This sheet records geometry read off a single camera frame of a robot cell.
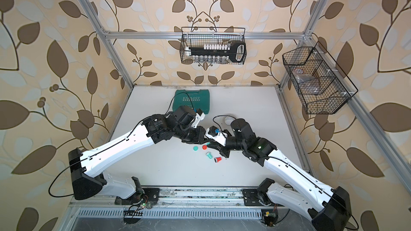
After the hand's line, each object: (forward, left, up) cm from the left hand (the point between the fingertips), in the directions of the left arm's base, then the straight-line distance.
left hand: (207, 137), depth 67 cm
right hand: (+1, -1, -5) cm, 5 cm away
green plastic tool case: (+38, +10, -19) cm, 43 cm away
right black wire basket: (+21, -53, +10) cm, 58 cm away
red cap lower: (+7, +2, -25) cm, 26 cm away
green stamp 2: (+1, -1, -24) cm, 24 cm away
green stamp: (-2, 0, -1) cm, 3 cm away
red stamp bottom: (-1, -5, -23) cm, 24 cm away
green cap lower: (+6, +7, -26) cm, 27 cm away
